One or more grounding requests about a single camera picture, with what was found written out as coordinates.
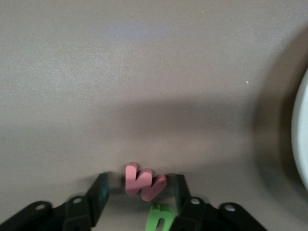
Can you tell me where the green foam letter n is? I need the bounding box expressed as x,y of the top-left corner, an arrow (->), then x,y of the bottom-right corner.
145,203 -> 176,231

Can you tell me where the pink red foam letter w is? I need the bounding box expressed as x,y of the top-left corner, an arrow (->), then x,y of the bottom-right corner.
125,162 -> 168,202

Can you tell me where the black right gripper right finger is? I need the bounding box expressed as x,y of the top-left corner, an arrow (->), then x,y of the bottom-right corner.
169,174 -> 268,231

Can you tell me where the beige brown plate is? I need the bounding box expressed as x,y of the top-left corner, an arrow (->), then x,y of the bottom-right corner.
290,68 -> 308,191

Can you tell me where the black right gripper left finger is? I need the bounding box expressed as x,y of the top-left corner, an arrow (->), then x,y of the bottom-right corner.
0,173 -> 109,231

